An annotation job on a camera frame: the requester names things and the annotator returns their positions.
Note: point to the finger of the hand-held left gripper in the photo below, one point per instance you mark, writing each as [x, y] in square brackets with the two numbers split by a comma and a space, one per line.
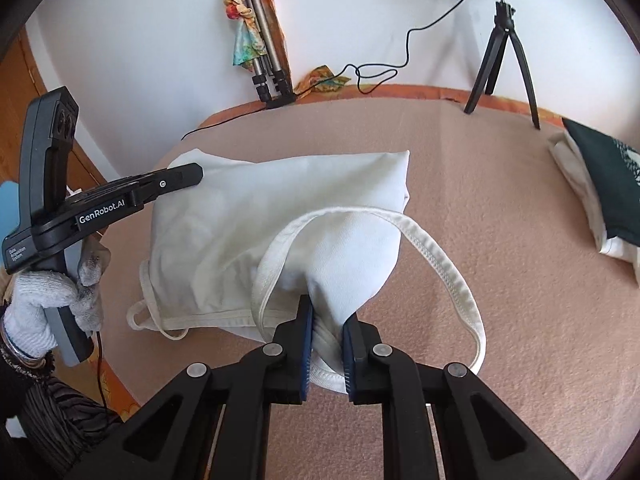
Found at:
[170, 177]

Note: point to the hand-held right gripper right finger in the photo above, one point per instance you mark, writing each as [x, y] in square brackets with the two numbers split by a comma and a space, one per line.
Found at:
[348, 360]

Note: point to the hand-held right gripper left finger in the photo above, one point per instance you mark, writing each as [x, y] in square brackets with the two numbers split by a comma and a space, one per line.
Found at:
[306, 340]

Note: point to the white camisole top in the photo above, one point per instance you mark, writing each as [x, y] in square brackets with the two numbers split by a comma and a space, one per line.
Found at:
[300, 200]

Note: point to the person's left forearm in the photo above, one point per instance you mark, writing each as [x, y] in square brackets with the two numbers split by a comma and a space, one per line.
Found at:
[50, 410]

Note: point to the white folded clothes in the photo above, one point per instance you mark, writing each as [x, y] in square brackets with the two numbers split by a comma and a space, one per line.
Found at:
[575, 180]

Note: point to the person's left hand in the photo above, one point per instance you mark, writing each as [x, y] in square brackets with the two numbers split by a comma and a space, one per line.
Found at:
[30, 300]

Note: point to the blue object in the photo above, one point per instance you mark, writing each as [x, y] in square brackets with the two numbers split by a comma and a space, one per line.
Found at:
[7, 210]

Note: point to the wooden cabinet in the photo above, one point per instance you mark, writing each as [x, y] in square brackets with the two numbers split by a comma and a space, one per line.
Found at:
[30, 70]

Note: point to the colourful knotted scarf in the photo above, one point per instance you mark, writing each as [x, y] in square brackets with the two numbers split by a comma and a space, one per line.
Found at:
[245, 45]

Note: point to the orange patterned cloth scrap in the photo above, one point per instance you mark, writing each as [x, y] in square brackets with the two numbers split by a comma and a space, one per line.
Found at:
[320, 77]

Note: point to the black mini tripod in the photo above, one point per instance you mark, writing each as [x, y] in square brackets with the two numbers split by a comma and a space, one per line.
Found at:
[505, 15]

